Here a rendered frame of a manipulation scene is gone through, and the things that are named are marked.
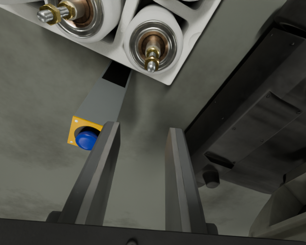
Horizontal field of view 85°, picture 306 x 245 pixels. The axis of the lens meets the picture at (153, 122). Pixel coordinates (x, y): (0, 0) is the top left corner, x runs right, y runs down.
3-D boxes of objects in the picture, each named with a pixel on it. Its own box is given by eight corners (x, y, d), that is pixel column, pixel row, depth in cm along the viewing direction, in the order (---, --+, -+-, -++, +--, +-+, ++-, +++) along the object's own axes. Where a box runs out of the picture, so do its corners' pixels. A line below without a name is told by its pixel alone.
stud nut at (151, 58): (157, 71, 21) (157, 73, 21) (144, 69, 21) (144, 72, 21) (159, 55, 20) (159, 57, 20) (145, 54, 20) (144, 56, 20)
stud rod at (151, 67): (156, 54, 25) (155, 74, 20) (149, 53, 25) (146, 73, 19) (156, 46, 25) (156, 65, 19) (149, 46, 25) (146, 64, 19)
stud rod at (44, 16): (68, 3, 22) (34, 9, 16) (76, 5, 22) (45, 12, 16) (69, 12, 22) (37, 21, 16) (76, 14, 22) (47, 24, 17)
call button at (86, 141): (104, 131, 30) (100, 140, 28) (98, 145, 32) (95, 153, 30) (81, 124, 29) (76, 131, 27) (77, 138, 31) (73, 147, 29)
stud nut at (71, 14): (59, -1, 20) (56, -1, 19) (73, 2, 20) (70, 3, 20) (61, 18, 21) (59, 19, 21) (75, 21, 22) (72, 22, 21)
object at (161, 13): (174, 47, 43) (181, 76, 29) (137, 47, 43) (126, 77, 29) (176, 1, 37) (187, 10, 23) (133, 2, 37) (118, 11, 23)
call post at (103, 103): (134, 65, 53) (114, 130, 29) (127, 83, 57) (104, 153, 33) (113, 55, 52) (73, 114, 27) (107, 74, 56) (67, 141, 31)
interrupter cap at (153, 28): (175, 70, 29) (176, 72, 28) (131, 70, 29) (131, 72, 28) (179, 18, 24) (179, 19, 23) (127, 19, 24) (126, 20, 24)
